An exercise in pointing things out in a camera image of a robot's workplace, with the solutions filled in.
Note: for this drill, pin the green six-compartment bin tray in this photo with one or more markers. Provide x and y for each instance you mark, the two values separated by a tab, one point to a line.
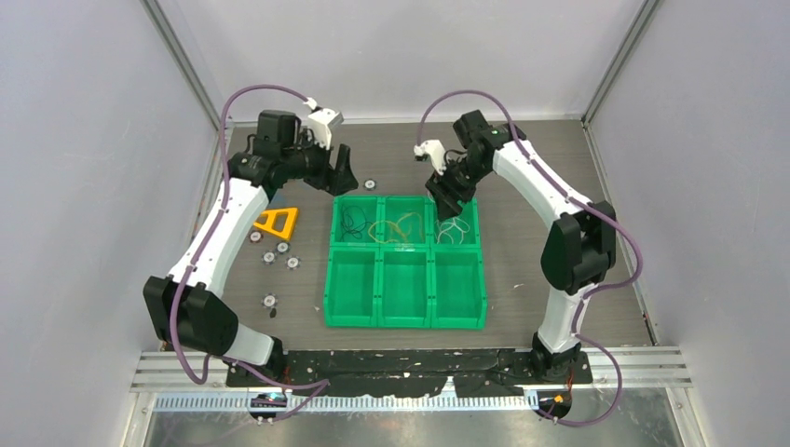
393	265

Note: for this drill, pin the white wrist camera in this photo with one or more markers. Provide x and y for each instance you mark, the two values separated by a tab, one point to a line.
432	151
320	122

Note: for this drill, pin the poker chip left middle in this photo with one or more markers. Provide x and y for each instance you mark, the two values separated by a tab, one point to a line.
269	257

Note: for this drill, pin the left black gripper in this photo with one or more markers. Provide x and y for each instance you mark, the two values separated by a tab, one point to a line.
334	182

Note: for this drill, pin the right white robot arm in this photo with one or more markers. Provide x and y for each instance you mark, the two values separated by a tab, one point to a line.
581	243

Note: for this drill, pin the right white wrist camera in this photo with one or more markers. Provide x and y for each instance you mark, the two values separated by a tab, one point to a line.
432	151

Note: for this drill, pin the poker chip lowest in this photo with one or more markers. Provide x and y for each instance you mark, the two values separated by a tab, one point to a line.
269	301

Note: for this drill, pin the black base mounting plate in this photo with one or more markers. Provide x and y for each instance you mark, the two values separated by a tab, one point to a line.
416	373

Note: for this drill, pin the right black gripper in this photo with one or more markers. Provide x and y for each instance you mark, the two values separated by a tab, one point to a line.
446	196

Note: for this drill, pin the poker chip right middle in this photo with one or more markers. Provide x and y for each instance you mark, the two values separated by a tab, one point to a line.
293	262

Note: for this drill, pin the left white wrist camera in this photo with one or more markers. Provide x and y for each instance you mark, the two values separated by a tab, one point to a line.
320	122

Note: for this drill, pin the aluminium front rail frame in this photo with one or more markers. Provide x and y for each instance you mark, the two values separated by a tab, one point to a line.
632	396

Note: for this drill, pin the red poker chip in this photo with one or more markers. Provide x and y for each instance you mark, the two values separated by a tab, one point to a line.
256	236

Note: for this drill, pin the yellow triangular plastic piece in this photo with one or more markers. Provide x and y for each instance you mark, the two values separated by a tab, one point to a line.
278	222

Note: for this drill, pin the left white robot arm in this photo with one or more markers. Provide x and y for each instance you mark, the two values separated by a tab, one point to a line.
187	303

